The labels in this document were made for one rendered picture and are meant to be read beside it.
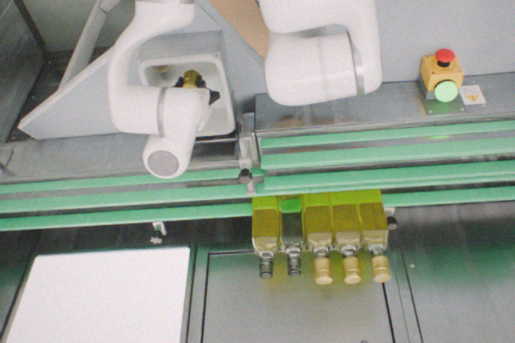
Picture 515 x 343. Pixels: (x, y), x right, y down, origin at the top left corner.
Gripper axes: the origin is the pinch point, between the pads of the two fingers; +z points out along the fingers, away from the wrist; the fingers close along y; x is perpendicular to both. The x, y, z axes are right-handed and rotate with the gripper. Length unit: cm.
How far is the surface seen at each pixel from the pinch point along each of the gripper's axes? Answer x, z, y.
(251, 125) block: -11.0, 1.0, 11.7
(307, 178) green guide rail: -22.0, -5.0, 23.3
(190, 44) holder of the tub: 8.0, 2.8, 0.9
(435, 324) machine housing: -50, -23, 49
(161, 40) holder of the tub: 8.6, 5.4, -5.6
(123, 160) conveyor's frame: -20.4, 4.7, -20.8
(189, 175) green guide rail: -23.1, 0.5, -4.2
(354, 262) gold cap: -31.3, -21.6, 31.4
